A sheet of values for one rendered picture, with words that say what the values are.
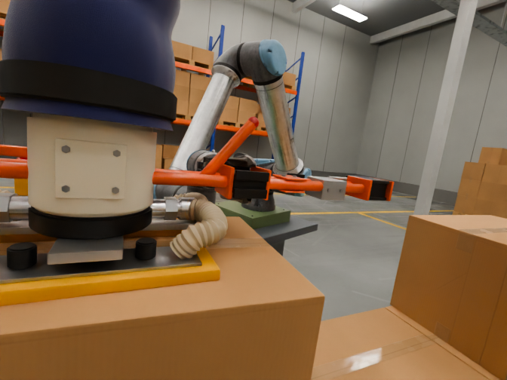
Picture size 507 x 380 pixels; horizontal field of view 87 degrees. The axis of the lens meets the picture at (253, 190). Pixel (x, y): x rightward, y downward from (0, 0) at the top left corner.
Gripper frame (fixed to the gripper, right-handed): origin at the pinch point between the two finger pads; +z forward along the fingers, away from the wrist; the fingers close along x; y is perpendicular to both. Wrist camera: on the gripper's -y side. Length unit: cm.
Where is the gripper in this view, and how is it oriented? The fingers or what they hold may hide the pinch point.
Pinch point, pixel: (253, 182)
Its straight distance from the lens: 54.8
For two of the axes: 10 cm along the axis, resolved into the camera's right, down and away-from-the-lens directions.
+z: 4.2, 1.9, -8.9
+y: -9.0, -0.5, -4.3
